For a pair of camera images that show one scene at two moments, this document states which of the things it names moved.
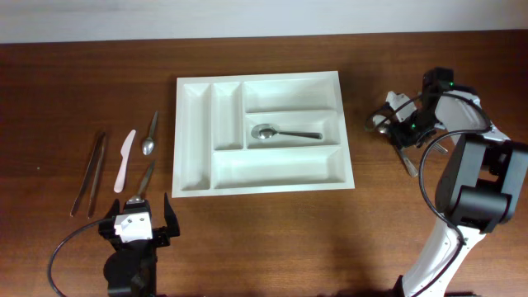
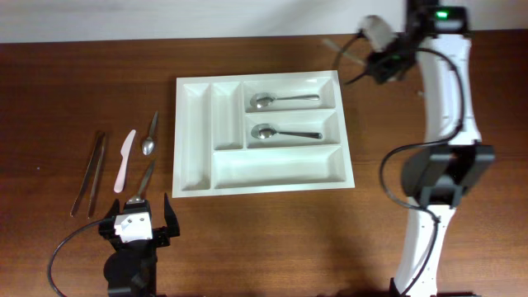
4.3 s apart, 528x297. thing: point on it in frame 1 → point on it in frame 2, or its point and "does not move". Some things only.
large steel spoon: [265, 131] does not move
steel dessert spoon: [139, 197] does not move
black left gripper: [162, 233] does not move
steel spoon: [384, 129] → [262, 100]
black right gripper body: [415, 126] → [390, 60]
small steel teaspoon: [148, 146] does not move
